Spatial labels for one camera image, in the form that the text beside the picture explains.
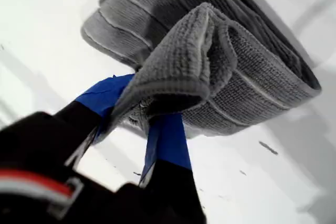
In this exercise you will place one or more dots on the grey striped towel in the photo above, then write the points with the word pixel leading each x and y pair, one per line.
pixel 249 90

